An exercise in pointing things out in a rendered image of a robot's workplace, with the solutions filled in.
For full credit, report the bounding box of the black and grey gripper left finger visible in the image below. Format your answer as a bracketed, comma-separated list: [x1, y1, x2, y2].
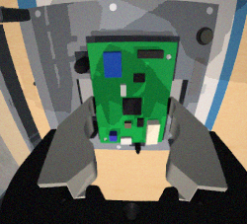
[0, 96, 98, 224]

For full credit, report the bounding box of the green circuit board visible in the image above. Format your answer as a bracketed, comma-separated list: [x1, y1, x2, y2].
[87, 41, 178, 144]

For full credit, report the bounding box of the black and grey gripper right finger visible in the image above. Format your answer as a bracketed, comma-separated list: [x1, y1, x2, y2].
[165, 97, 247, 224]

